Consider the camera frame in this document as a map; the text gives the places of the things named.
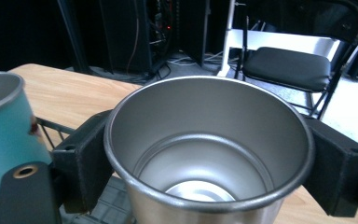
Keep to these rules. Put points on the plain steel cup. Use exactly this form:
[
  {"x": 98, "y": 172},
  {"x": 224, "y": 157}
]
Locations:
[{"x": 205, "y": 124}]

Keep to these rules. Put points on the black folding chair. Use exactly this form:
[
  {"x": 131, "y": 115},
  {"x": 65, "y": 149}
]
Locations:
[{"x": 286, "y": 67}]

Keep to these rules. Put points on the black metal stand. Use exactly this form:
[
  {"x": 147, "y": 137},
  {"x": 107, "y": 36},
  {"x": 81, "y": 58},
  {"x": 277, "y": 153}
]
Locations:
[{"x": 74, "y": 37}]

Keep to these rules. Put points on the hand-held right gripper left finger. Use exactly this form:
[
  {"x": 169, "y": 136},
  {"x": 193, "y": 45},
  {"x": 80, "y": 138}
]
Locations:
[{"x": 80, "y": 161}]

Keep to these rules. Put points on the dark equipment cabinet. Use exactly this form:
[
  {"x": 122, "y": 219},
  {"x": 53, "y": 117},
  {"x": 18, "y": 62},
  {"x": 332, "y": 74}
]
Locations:
[{"x": 124, "y": 34}]

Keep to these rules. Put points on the teal metal cup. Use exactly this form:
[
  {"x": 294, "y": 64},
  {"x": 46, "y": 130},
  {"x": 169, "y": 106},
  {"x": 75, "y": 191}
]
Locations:
[{"x": 6, "y": 140}]

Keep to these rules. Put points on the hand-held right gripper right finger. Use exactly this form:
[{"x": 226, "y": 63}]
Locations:
[{"x": 338, "y": 174}]

